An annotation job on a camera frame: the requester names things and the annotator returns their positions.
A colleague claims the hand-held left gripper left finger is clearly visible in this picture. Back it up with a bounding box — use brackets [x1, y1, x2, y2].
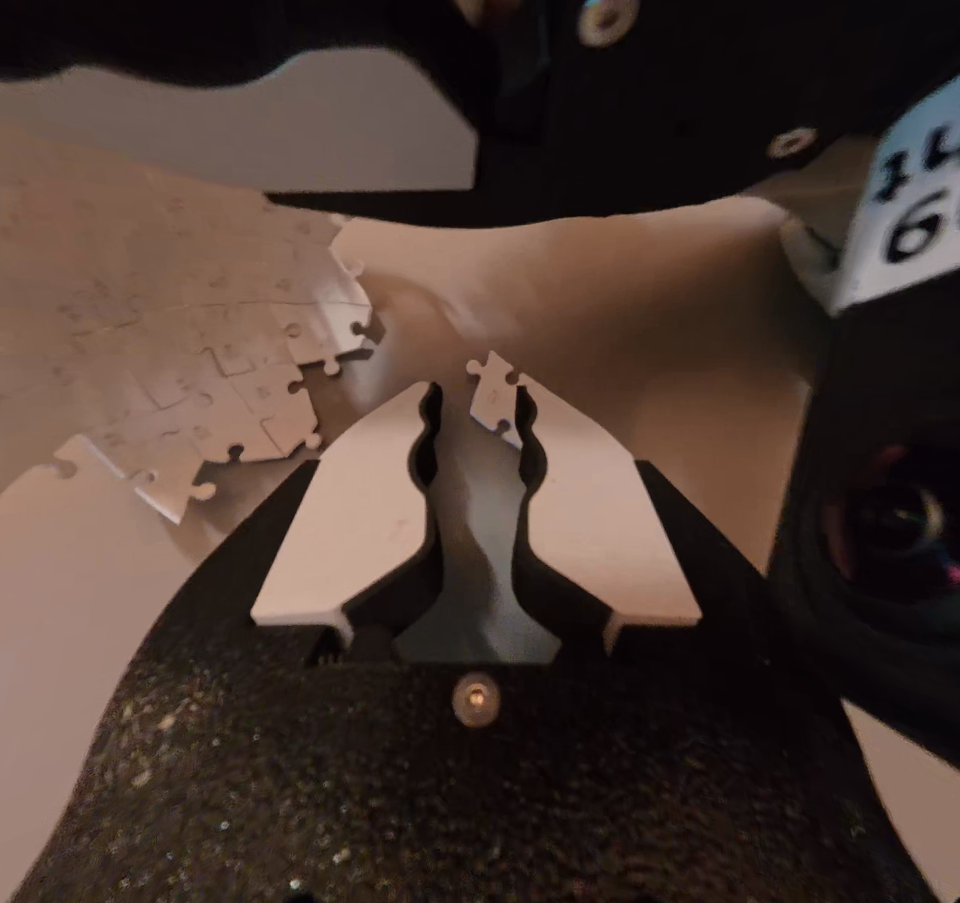
[249, 380, 447, 645]

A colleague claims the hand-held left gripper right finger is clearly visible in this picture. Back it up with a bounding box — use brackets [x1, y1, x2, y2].
[512, 374, 704, 654]

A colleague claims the white puzzle piece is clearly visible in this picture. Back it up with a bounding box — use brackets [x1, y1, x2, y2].
[465, 350, 526, 456]

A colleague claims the partly built white puzzle ball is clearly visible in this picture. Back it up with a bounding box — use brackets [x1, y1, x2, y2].
[0, 123, 387, 525]

